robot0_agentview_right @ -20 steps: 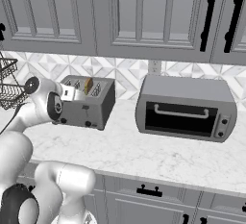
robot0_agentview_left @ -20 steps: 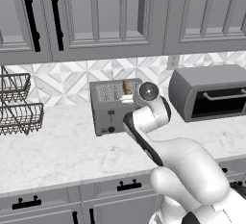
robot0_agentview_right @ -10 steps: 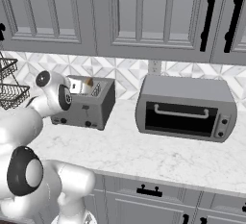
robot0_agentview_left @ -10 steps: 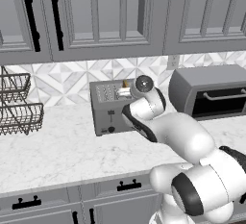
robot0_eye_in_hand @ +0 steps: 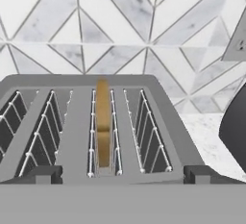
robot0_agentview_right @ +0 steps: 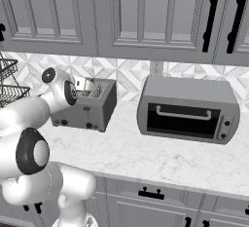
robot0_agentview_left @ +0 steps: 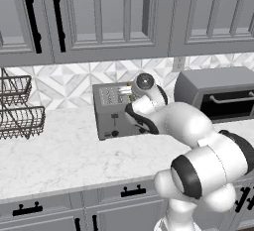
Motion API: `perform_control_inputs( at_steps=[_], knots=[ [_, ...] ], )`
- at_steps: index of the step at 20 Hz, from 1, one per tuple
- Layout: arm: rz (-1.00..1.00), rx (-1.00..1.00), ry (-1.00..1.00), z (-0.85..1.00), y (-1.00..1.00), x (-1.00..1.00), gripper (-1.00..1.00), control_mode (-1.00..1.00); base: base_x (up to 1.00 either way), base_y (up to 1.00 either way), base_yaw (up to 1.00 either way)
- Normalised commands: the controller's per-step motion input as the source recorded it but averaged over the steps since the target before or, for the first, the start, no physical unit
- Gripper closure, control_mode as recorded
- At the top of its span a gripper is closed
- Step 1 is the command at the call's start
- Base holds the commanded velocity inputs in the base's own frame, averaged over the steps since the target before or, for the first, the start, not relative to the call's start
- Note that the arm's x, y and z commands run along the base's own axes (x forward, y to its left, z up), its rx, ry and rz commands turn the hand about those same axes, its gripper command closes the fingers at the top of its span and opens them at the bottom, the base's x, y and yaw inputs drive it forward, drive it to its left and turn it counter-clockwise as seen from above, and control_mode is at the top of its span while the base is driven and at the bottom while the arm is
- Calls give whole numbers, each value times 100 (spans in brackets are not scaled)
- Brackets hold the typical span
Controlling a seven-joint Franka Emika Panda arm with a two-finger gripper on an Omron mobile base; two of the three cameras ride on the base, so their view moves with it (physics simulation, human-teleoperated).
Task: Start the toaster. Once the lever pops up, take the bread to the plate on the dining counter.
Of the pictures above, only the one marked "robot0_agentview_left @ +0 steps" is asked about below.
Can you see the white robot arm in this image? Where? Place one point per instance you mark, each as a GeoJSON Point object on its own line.
{"type": "Point", "coordinates": [185, 122]}

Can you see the toaster lever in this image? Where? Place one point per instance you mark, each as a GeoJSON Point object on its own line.
{"type": "Point", "coordinates": [114, 119]}

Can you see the grey toaster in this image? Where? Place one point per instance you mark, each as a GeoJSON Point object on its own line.
{"type": "Point", "coordinates": [107, 109]}

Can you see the black toaster knob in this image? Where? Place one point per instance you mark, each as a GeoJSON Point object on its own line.
{"type": "Point", "coordinates": [114, 133]}

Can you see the grey toaster oven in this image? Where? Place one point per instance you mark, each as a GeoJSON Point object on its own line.
{"type": "Point", "coordinates": [205, 81]}

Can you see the grey drawer front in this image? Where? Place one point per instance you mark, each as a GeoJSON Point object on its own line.
{"type": "Point", "coordinates": [49, 205]}
{"type": "Point", "coordinates": [109, 193]}

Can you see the grey base cupboard door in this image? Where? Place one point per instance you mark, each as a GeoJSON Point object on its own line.
{"type": "Point", "coordinates": [39, 224]}
{"type": "Point", "coordinates": [129, 216]}
{"type": "Point", "coordinates": [243, 220]}

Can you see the white wall socket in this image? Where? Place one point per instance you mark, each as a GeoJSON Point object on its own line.
{"type": "Point", "coordinates": [179, 64]}

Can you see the grey wall cupboard door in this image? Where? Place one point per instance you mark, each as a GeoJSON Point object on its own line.
{"type": "Point", "coordinates": [109, 13]}
{"type": "Point", "coordinates": [211, 13]}
{"type": "Point", "coordinates": [13, 17]}

